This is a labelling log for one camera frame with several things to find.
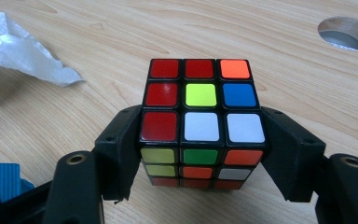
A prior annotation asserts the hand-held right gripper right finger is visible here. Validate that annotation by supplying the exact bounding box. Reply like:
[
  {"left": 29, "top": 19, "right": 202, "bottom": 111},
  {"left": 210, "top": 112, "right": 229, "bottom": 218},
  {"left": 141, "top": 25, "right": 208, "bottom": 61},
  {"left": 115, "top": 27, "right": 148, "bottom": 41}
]
[{"left": 259, "top": 106, "right": 327, "bottom": 203}]

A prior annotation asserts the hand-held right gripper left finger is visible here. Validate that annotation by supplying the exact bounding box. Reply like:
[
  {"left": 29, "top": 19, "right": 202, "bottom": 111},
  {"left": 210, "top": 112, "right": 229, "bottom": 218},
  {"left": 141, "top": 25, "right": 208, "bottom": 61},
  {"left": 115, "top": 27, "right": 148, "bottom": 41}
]
[{"left": 94, "top": 105, "right": 144, "bottom": 202}]

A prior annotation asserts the colourful puzzle cube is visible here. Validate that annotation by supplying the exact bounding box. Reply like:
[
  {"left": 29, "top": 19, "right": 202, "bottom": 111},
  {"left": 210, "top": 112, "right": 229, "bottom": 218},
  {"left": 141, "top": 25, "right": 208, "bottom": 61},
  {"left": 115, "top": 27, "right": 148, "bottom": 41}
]
[{"left": 138, "top": 58, "right": 269, "bottom": 190}]

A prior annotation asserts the blue wet wipes pack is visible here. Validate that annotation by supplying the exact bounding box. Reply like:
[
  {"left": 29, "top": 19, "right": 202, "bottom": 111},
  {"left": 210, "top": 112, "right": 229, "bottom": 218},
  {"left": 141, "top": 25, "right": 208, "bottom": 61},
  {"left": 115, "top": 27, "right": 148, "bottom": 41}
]
[{"left": 0, "top": 161, "right": 35, "bottom": 203}]

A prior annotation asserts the white wet wipe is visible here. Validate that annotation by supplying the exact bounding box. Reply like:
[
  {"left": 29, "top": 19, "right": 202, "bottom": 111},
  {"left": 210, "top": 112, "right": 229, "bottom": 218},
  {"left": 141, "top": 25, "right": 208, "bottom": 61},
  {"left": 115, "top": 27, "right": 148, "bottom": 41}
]
[{"left": 0, "top": 11, "right": 85, "bottom": 106}]

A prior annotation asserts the round table cable hole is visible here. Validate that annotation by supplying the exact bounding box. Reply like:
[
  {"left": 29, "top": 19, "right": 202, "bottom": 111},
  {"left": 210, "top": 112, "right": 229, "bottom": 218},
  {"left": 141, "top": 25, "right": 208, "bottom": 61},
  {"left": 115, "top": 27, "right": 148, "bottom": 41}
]
[{"left": 317, "top": 16, "right": 358, "bottom": 51}]

